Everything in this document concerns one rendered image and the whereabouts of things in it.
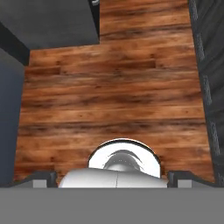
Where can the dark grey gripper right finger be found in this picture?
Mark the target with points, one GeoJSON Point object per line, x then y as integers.
{"type": "Point", "coordinates": [178, 176]}

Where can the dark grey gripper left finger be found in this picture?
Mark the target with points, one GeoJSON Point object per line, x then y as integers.
{"type": "Point", "coordinates": [46, 177]}

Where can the dark blue cabinet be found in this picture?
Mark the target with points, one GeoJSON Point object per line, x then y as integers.
{"type": "Point", "coordinates": [10, 116]}

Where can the dark grey counter block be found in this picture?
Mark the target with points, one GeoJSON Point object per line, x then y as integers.
{"type": "Point", "coordinates": [49, 20]}

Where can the white and black round object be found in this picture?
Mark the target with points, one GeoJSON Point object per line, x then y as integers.
{"type": "Point", "coordinates": [116, 178]}

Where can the dark grey cabinet run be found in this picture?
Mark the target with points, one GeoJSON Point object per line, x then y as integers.
{"type": "Point", "coordinates": [213, 58]}

